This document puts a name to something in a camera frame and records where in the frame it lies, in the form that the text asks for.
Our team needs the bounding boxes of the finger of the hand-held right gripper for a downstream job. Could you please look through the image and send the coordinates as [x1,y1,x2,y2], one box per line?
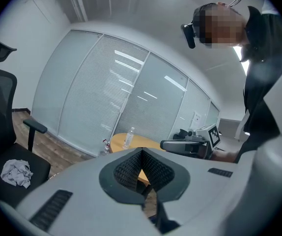
[160,139,202,156]

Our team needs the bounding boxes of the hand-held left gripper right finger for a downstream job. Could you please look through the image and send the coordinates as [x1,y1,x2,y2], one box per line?
[141,148,191,203]

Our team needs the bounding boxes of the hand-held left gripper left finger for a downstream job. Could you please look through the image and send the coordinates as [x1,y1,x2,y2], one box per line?
[99,147,145,205]

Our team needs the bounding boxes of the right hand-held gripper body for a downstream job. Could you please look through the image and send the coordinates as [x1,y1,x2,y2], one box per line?
[172,123,222,160]

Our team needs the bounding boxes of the grey clothes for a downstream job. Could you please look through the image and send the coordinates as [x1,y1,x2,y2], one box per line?
[0,159,33,189]

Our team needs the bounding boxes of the person's right forearm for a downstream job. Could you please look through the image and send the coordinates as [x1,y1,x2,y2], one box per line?
[212,149,240,163]

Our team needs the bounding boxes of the white paper notice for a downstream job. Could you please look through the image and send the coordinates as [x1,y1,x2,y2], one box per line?
[191,111,203,130]

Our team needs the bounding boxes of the red label plastic bottle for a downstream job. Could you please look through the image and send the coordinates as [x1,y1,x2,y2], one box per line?
[101,139,112,156]

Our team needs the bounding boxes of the round wooden table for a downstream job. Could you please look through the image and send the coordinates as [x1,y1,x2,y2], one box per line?
[110,132,167,184]

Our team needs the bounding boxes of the clear plastic water bottle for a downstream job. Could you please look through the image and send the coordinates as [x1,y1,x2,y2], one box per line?
[122,126,136,150]

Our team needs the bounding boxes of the person's black shirt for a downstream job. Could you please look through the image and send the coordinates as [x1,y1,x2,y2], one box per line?
[234,5,282,164]

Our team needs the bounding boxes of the ceiling light panel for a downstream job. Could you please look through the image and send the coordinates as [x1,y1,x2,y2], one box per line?
[233,45,250,76]

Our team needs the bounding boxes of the glass partition with blinds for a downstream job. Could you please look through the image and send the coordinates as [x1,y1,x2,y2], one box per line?
[31,29,220,157]

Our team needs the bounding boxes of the person's head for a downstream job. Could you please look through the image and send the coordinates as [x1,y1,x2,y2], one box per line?
[192,1,249,49]

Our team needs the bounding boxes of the white ceiling pipes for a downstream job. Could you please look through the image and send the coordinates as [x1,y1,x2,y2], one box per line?
[67,0,87,23]

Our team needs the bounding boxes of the black head camera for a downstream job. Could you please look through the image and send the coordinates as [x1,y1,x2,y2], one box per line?
[180,21,197,49]

